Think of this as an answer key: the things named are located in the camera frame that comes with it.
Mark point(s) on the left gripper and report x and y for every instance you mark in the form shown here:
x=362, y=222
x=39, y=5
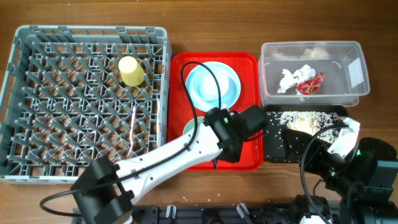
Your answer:
x=236, y=157

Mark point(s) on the green bowl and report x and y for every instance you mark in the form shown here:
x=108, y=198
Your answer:
x=191, y=124

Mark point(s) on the white plastic spoon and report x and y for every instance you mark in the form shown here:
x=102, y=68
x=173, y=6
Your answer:
x=158, y=115

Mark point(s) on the red snack wrapper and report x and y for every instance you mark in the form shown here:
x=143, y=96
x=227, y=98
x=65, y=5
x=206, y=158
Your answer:
x=310, y=86

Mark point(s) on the food scraps and rice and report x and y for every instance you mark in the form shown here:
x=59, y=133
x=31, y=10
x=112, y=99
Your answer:
x=308, y=123

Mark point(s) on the white tissue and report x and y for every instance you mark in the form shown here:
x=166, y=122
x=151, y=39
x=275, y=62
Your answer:
x=300, y=76

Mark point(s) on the white plastic fork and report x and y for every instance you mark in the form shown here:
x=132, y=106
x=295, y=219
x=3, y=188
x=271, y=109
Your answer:
x=131, y=132

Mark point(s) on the yellow plastic cup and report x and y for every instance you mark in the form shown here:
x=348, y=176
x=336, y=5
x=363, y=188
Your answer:
x=131, y=72

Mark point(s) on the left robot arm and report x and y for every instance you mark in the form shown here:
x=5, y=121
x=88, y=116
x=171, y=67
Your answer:
x=106, y=192

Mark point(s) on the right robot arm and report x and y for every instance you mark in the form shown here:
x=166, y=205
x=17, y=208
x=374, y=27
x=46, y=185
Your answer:
x=360, y=171

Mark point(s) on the grey dishwasher rack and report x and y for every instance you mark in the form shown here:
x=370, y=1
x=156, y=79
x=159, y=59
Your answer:
x=64, y=103

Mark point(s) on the light blue plate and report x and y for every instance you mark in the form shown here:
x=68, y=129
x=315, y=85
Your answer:
x=230, y=97

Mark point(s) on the black plastic tray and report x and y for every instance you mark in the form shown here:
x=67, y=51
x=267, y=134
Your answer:
x=273, y=146

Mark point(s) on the red plastic tray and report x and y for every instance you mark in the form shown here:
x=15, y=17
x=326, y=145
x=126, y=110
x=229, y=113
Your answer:
x=180, y=112

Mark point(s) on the clear plastic bin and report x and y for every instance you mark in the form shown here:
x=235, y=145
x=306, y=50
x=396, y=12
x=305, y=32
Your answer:
x=341, y=62

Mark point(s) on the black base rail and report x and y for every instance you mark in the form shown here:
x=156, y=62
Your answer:
x=241, y=213

